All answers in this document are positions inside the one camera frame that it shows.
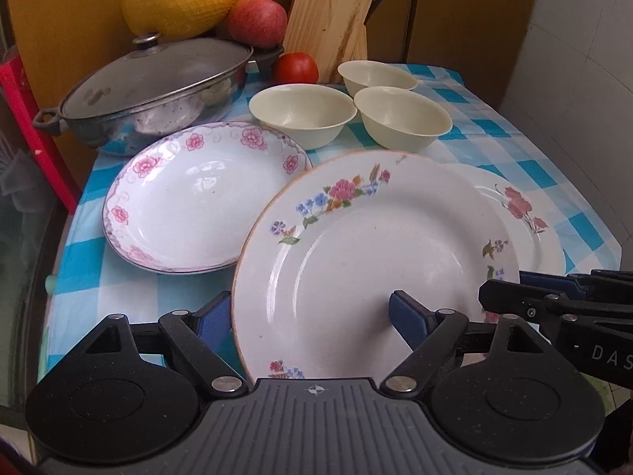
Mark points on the steel pot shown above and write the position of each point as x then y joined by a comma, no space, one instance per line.
148,118

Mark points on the red apple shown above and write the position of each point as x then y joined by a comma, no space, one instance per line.
257,20

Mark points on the wooden knife block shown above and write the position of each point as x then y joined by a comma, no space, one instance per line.
326,20

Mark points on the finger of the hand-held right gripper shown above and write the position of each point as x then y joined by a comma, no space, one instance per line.
608,284
514,299

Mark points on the glass pot lid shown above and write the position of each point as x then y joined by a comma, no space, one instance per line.
148,74

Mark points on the white plate with colourful flowers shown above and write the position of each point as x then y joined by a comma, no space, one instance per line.
356,257

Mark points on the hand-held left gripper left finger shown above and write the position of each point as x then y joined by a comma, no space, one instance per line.
216,317

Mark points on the red tomato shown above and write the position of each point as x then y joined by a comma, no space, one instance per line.
295,68

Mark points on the wooden cabinet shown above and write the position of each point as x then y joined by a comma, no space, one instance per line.
455,10

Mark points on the white plate with pink flowers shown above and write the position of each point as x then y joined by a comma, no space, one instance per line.
198,208

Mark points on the white plate with red flowers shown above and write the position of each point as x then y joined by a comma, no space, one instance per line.
536,208

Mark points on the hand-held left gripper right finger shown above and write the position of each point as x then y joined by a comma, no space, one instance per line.
408,314

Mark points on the blue white checkered tablecloth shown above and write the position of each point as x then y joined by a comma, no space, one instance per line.
499,123

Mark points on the cream bowl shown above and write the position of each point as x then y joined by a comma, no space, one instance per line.
403,118
301,114
378,76

